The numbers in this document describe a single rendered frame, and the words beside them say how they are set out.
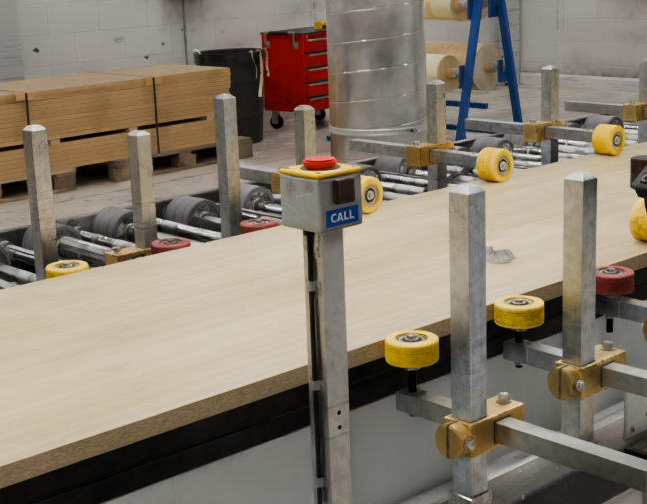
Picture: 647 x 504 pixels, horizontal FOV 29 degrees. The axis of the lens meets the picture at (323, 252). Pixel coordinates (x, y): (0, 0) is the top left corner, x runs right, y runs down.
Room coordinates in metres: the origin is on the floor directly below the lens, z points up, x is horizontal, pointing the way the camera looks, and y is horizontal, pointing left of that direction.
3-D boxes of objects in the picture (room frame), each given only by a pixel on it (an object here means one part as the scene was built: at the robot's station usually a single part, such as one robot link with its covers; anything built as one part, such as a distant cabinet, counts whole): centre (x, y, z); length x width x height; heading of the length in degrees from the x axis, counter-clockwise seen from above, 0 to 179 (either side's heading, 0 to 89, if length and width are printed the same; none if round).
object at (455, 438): (1.65, -0.21, 0.81); 0.13 x 0.06 x 0.05; 132
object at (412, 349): (1.77, -0.13, 0.85); 0.08 x 0.08 x 0.11
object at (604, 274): (2.10, -0.50, 0.85); 0.08 x 0.08 x 0.11
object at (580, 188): (1.80, -0.38, 0.90); 0.03 x 0.03 x 0.48; 42
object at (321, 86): (10.47, 0.05, 0.41); 0.76 x 0.48 x 0.81; 140
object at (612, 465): (1.62, -0.26, 0.81); 0.43 x 0.03 x 0.04; 42
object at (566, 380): (1.81, -0.40, 0.82); 0.13 x 0.06 x 0.05; 132
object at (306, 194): (1.46, 0.00, 1.18); 0.07 x 0.07 x 0.08; 42
